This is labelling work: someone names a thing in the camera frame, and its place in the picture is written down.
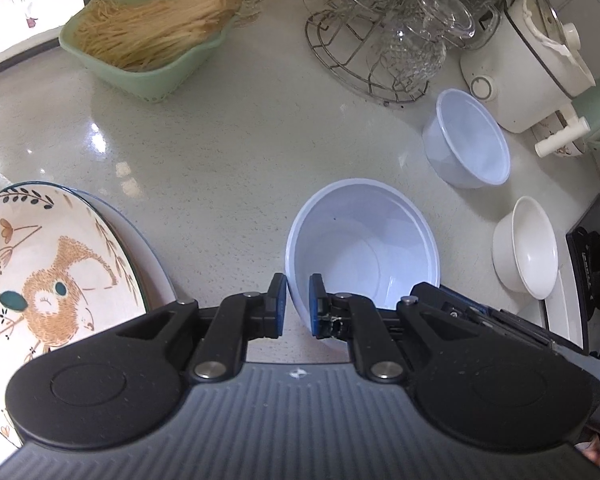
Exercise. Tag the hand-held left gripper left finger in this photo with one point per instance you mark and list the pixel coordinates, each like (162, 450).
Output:
(279, 305)

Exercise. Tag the cluster of glass cups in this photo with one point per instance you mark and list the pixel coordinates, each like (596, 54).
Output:
(410, 25)

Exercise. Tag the green plastic basket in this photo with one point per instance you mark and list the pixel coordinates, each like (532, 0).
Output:
(150, 82)

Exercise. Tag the black gas stove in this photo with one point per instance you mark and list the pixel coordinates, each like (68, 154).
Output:
(592, 265)

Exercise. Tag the white ceramic bowl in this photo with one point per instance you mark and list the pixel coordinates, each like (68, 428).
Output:
(530, 250)

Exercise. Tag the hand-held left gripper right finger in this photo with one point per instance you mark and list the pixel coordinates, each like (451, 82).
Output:
(316, 305)

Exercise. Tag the small floral ceramic bowl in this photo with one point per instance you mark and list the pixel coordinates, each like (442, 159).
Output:
(545, 135)

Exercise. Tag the dried noodles bundle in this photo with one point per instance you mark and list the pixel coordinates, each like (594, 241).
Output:
(155, 25)

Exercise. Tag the glass pitcher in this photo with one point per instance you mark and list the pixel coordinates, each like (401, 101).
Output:
(480, 15)

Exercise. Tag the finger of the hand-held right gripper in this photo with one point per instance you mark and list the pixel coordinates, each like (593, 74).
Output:
(462, 305)

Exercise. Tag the white electric cooking pot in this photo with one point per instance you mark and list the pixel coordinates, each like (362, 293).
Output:
(525, 75)

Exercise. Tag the white plate pink flower print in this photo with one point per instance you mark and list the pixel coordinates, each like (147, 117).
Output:
(155, 280)

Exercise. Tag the bird pattern ceramic plate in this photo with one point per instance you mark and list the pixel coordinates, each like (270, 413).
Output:
(55, 270)

